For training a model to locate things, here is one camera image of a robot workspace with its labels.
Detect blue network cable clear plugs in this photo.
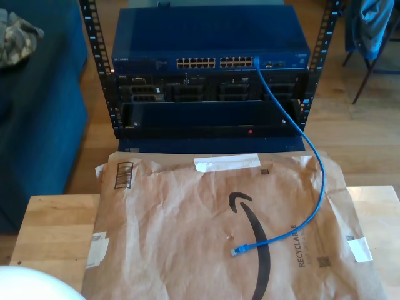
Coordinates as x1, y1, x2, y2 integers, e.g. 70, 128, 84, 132
230, 56, 326, 258

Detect black rack server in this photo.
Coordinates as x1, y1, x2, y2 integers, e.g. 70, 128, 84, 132
114, 72, 309, 103

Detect brown packing paper envelope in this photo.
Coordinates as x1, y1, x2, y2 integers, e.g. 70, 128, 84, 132
81, 151, 388, 300

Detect blue sofa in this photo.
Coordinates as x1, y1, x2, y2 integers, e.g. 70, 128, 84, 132
0, 0, 89, 234

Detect dark metal chair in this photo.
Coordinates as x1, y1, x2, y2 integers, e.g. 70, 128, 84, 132
342, 0, 400, 106

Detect blue jacket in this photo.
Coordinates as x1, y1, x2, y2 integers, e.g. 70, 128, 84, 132
345, 0, 398, 60

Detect camouflage cloth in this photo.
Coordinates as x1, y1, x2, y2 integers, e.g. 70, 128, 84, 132
0, 7, 45, 68

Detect blue network switch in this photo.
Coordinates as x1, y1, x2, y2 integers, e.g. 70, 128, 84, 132
111, 6, 311, 72

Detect black rack frame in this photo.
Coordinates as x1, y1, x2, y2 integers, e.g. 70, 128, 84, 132
79, 0, 341, 140

